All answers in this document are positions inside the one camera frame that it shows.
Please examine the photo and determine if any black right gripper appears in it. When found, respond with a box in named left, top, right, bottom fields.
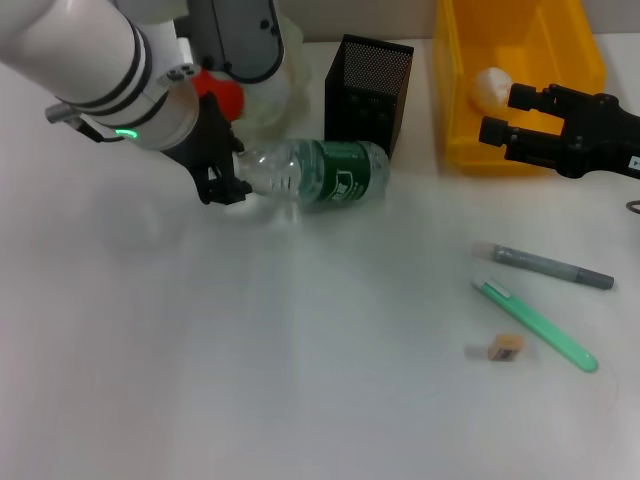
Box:
left=478, top=82, right=640, bottom=180

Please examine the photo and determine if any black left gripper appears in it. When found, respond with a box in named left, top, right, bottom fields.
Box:
left=160, top=92, right=254, bottom=206

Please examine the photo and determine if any white paper ball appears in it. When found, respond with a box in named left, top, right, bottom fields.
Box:
left=469, top=66, right=514, bottom=109

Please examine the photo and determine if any red-orange toy orange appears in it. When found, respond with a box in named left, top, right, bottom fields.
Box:
left=192, top=67, right=246, bottom=121

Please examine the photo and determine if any clear green-label water bottle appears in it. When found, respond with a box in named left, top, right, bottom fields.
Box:
left=232, top=138, right=391, bottom=214

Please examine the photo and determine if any green pen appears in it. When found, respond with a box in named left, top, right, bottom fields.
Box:
left=469, top=272, right=600, bottom=374

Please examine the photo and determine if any pale green glass fruit bowl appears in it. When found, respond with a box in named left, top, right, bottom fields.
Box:
left=239, top=14, right=314, bottom=146

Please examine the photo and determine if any black mesh pen holder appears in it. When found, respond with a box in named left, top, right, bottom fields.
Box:
left=323, top=33, right=415, bottom=160

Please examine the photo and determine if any grey marker pen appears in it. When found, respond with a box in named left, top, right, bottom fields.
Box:
left=472, top=239, right=616, bottom=290

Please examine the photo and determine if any yellow plastic bin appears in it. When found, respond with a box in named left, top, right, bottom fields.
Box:
left=432, top=0, right=609, bottom=176

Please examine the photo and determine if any small wooden pencil sharpener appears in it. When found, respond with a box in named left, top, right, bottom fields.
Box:
left=489, top=333, right=525, bottom=362

